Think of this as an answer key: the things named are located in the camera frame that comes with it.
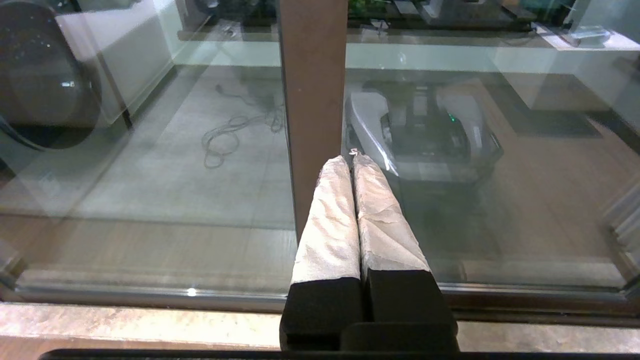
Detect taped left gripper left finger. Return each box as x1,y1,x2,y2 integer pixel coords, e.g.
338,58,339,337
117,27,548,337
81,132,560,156
279,156,366,351

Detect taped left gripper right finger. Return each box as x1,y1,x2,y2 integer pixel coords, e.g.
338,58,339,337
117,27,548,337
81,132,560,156
351,152,458,326

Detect brown framed sliding glass door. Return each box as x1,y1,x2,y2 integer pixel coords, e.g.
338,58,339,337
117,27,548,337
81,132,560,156
345,0,640,301

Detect brown framed fixed glass panel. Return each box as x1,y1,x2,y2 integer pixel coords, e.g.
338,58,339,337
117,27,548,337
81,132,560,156
0,0,349,301

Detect dark metal floor track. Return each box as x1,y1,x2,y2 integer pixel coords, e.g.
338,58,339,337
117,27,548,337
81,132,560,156
0,287,640,328

